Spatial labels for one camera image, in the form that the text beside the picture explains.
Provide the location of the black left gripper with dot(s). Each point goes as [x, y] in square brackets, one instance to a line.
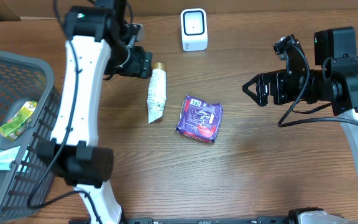
[142, 65]

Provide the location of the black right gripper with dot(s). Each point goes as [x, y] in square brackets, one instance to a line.
[278, 79]

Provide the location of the white tube gold cap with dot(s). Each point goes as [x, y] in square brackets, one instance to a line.
[157, 92]

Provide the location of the green juice pouch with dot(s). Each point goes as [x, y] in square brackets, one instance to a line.
[15, 126]

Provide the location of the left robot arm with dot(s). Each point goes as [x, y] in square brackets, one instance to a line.
[100, 44]

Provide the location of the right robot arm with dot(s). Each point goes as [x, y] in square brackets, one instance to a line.
[336, 83]

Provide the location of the white barcode scanner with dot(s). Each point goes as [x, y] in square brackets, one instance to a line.
[194, 30]

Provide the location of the grey plastic basket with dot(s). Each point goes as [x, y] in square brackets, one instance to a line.
[24, 79]

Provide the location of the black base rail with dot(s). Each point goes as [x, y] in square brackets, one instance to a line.
[258, 220]

